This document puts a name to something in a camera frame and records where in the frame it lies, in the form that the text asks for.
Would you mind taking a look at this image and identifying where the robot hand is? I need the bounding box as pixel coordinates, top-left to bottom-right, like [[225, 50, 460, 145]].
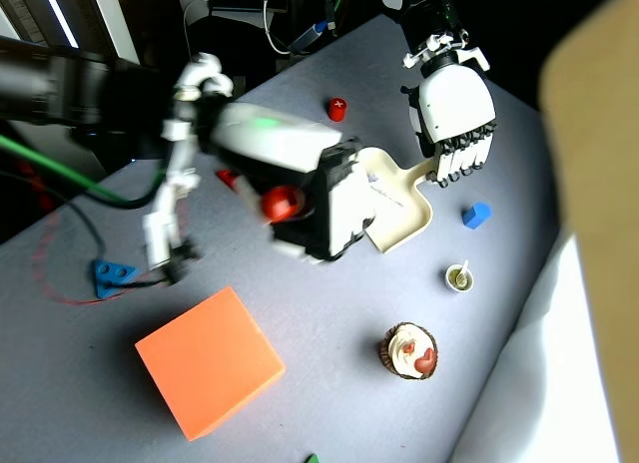
[[207, 101, 378, 265], [400, 61, 499, 188]]

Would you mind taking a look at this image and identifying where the cream plastic dustpan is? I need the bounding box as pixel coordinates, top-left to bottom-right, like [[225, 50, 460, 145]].
[[354, 146, 441, 255]]

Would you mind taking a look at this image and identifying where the blurry tan panel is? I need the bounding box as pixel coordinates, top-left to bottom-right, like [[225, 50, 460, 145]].
[[540, 0, 639, 463]]

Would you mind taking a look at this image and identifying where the blue hexagonal block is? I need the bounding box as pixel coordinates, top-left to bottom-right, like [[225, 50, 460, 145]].
[[461, 202, 493, 231]]

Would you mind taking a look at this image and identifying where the red triangle block with holes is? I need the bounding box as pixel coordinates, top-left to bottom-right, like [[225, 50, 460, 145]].
[[215, 168, 242, 190]]

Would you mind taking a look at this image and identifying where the blue triangle block with holes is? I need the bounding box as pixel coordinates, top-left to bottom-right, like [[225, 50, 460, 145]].
[[89, 258, 138, 301]]

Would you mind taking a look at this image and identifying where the toy bowl with greenish soup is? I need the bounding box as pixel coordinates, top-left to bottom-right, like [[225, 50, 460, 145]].
[[444, 258, 476, 294]]

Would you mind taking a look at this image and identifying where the toy cupcake with cream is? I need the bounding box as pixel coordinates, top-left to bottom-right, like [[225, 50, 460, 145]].
[[377, 321, 440, 381]]

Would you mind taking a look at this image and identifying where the white door post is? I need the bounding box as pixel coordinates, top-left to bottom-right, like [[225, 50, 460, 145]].
[[87, 0, 143, 66]]

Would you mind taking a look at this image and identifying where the orange foam block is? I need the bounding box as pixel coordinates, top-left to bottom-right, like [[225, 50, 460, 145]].
[[134, 284, 288, 443]]

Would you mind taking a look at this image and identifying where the white backdrop cloth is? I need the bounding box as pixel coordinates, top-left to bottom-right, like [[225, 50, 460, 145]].
[[446, 231, 626, 463]]

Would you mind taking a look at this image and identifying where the white cable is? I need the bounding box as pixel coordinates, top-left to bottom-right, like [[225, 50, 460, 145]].
[[262, 0, 292, 56]]

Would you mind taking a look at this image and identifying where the grey tablecloth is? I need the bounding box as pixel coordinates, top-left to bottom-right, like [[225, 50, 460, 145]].
[[0, 13, 571, 463]]

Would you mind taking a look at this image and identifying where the grey adapter with blue plug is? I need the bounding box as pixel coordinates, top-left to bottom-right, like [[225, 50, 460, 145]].
[[288, 19, 337, 54]]

